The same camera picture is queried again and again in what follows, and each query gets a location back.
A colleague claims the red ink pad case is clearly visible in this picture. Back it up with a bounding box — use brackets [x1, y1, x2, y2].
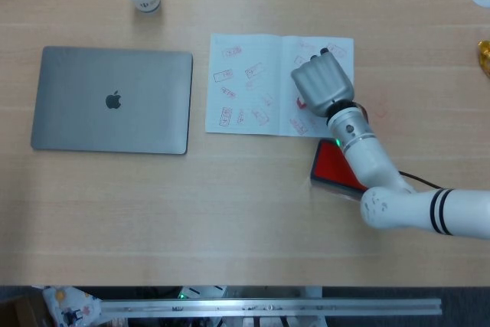
[309, 138, 371, 201]

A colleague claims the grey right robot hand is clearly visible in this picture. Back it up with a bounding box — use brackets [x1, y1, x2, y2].
[290, 47, 355, 118]

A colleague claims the aluminium rail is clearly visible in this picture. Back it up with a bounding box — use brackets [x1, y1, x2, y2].
[97, 298, 443, 319]

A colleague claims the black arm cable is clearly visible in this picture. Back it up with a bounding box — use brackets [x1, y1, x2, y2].
[397, 171, 441, 190]

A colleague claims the gold snack bag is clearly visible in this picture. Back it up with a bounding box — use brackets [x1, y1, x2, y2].
[476, 39, 490, 77]

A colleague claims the grey closed laptop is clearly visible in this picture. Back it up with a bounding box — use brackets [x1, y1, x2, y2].
[30, 45, 194, 155]

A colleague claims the stamped notebook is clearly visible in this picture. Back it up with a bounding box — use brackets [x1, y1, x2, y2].
[204, 33, 355, 139]

